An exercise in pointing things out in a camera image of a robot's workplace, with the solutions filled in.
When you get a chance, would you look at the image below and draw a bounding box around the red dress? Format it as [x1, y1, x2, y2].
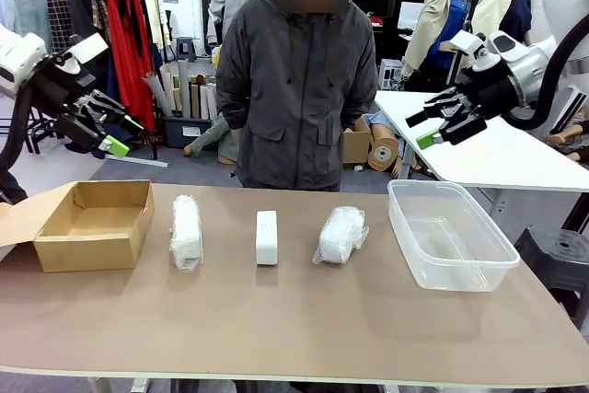
[101, 0, 157, 133]

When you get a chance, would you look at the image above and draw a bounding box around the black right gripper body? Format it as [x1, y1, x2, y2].
[462, 61, 524, 121]

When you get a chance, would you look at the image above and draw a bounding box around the open cardboard box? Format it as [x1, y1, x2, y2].
[0, 179, 156, 273]

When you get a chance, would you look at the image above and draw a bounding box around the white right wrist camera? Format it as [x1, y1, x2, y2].
[448, 29, 502, 73]

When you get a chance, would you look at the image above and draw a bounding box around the cardboard box on floor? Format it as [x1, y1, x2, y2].
[342, 116, 374, 165]

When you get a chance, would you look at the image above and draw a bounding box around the long bubble-wrapped clock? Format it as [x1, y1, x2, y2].
[168, 193, 203, 272]

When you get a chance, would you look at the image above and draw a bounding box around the white table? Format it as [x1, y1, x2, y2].
[373, 88, 589, 210]

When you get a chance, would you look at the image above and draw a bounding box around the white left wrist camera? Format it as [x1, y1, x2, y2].
[68, 32, 110, 64]

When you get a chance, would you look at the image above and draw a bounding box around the black arm hose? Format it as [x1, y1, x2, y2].
[505, 15, 589, 132]
[0, 84, 34, 178]

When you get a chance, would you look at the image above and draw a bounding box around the brown paper roll spool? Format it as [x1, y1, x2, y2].
[366, 123, 400, 177]

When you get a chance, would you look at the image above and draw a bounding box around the metal bar on floor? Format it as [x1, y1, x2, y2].
[105, 153, 170, 168]

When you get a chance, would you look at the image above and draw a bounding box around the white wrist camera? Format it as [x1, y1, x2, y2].
[68, 32, 110, 64]
[448, 29, 502, 73]

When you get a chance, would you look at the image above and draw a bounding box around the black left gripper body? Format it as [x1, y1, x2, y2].
[34, 55, 93, 121]

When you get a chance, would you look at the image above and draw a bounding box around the loosely bubble-wrapped clock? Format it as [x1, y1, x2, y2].
[312, 206, 370, 266]

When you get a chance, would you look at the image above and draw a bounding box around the grey paper tube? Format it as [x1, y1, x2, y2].
[178, 59, 192, 119]
[142, 71, 174, 118]

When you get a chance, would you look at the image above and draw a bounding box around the black right arm hose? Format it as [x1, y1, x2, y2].
[505, 15, 589, 132]

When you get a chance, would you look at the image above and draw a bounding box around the light blue garment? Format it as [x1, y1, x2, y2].
[0, 0, 54, 54]

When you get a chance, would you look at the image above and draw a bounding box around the mannequin beige vest navy top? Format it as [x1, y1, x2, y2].
[468, 0, 535, 50]

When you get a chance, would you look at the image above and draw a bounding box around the dark grey storage bin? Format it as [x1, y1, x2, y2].
[161, 114, 220, 149]

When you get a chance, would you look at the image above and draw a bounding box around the lying mannequin green sleeve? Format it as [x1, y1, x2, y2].
[183, 111, 240, 167]

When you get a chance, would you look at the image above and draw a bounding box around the white computer case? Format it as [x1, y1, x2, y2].
[377, 59, 404, 90]

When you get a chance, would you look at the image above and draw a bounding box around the small grey stool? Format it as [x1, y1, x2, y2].
[175, 36, 198, 63]

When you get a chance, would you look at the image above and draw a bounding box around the mannequin beige coat blue shirt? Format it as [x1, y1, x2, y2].
[400, 0, 484, 87]

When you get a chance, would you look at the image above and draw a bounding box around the white monitor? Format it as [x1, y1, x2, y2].
[396, 1, 424, 30]

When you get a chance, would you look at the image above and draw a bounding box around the black plastic stool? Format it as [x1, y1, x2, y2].
[513, 225, 589, 320]

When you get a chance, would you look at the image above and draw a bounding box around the clear plastic container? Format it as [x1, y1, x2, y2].
[387, 179, 521, 293]

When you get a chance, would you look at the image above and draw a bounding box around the unwrapped white clock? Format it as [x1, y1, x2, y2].
[255, 210, 279, 267]

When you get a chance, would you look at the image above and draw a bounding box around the person in grey jacket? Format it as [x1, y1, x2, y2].
[214, 0, 379, 192]

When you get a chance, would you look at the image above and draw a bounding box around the black left arm hose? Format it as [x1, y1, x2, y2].
[0, 84, 34, 178]

